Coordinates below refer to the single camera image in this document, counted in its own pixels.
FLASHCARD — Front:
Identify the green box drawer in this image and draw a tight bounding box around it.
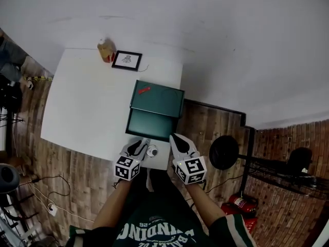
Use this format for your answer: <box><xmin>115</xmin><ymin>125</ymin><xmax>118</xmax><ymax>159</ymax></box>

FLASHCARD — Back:
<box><xmin>125</xmin><ymin>108</ymin><xmax>179</xmax><ymax>143</ymax></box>

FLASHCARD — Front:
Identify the black tripod stand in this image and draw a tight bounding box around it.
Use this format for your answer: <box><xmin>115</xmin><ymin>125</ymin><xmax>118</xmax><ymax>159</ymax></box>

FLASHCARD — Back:
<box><xmin>0</xmin><ymin>73</ymin><xmax>26</xmax><ymax>149</ymax></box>

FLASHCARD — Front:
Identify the black round padded seat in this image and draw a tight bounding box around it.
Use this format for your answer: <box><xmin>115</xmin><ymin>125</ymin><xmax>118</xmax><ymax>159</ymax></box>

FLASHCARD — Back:
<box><xmin>0</xmin><ymin>163</ymin><xmax>21</xmax><ymax>194</ymax></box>

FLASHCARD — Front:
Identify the person's right forearm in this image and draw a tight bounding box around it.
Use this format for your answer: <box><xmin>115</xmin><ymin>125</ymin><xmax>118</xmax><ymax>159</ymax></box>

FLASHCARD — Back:
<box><xmin>184</xmin><ymin>181</ymin><xmax>227</xmax><ymax>228</ymax></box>

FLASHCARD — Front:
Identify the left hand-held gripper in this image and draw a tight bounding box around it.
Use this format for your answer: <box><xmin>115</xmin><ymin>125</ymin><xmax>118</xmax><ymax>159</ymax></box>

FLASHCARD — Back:
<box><xmin>113</xmin><ymin>137</ymin><xmax>152</xmax><ymax>182</ymax></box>

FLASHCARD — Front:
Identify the yellow tape measure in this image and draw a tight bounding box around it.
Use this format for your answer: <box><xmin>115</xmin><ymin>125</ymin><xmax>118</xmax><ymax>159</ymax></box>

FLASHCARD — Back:
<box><xmin>24</xmin><ymin>75</ymin><xmax>53</xmax><ymax>82</ymax></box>

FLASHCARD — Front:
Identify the red fire extinguisher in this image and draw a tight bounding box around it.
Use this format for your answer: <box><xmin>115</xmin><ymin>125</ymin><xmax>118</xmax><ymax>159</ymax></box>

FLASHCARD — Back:
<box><xmin>228</xmin><ymin>192</ymin><xmax>259</xmax><ymax>214</ymax></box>

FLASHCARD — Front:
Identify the black wire rack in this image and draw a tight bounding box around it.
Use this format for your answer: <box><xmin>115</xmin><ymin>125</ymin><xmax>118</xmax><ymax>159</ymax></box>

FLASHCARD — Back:
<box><xmin>237</xmin><ymin>153</ymin><xmax>329</xmax><ymax>201</ymax></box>

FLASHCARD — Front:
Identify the person's left forearm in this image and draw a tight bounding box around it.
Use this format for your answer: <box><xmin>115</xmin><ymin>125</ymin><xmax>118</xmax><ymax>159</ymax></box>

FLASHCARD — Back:
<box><xmin>92</xmin><ymin>180</ymin><xmax>135</xmax><ymax>229</ymax></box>

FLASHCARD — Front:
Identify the green metal box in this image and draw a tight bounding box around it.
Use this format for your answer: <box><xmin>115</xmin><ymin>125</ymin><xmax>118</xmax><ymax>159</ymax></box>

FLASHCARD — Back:
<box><xmin>129</xmin><ymin>80</ymin><xmax>186</xmax><ymax>119</ymax></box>

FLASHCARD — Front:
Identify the pile of grey clothing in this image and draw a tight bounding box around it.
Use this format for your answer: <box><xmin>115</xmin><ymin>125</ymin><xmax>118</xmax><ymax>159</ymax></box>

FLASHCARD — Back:
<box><xmin>0</xmin><ymin>33</ymin><xmax>34</xmax><ymax>82</ymax></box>

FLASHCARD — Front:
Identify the dark green printed shirt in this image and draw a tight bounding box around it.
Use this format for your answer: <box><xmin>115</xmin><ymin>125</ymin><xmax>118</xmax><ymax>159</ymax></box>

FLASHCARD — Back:
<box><xmin>67</xmin><ymin>167</ymin><xmax>257</xmax><ymax>247</ymax></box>

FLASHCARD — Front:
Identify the black floor cable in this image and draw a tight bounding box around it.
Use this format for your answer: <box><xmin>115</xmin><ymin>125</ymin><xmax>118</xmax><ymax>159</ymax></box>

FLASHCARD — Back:
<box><xmin>30</xmin><ymin>174</ymin><xmax>71</xmax><ymax>206</ymax></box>

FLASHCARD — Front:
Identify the white floor cable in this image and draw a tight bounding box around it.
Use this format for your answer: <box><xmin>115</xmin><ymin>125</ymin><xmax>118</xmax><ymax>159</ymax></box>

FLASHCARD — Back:
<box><xmin>27</xmin><ymin>183</ymin><xmax>95</xmax><ymax>223</ymax></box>

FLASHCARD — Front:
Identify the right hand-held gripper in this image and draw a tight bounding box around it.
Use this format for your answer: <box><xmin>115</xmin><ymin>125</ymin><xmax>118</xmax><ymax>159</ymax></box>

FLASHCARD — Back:
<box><xmin>169</xmin><ymin>134</ymin><xmax>208</xmax><ymax>185</ymax></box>

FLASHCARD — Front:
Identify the small white round device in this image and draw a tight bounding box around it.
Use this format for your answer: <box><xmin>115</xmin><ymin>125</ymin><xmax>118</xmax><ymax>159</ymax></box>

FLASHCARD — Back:
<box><xmin>145</xmin><ymin>144</ymin><xmax>159</xmax><ymax>158</ymax></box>

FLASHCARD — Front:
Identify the brown bottle with white cap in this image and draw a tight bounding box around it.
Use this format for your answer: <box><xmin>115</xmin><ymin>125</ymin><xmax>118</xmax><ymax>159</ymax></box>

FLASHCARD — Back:
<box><xmin>97</xmin><ymin>38</ymin><xmax>116</xmax><ymax>63</ymax></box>

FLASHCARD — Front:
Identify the black picture frame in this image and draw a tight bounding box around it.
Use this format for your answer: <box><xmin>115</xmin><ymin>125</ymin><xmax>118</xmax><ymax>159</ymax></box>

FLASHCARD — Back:
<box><xmin>111</xmin><ymin>50</ymin><xmax>143</xmax><ymax>73</ymax></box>

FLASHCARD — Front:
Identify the black chair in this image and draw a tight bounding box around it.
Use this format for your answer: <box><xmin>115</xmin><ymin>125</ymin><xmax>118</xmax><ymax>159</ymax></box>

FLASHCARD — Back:
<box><xmin>286</xmin><ymin>146</ymin><xmax>314</xmax><ymax>175</ymax></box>

